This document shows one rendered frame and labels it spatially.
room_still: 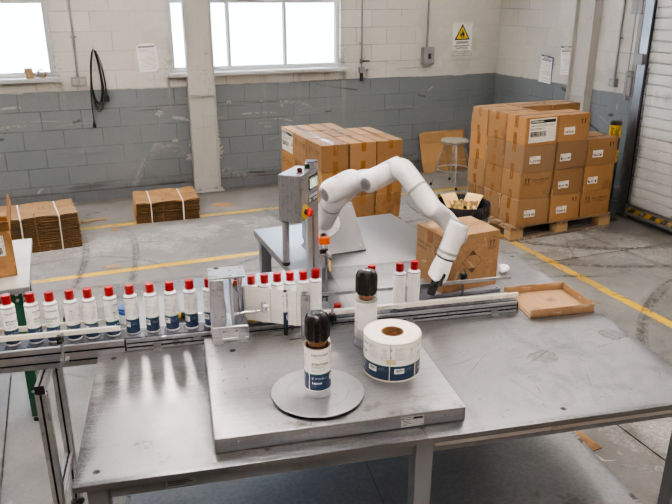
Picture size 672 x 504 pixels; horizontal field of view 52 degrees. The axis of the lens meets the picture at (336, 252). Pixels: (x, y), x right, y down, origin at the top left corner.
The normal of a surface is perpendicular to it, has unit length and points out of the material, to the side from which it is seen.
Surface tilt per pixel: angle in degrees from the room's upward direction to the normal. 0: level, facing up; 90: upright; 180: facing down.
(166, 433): 0
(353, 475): 1
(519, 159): 90
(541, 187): 90
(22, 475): 0
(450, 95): 90
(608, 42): 90
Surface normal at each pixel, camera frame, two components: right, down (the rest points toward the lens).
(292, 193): -0.38, 0.32
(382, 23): 0.36, 0.32
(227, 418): 0.00, -0.94
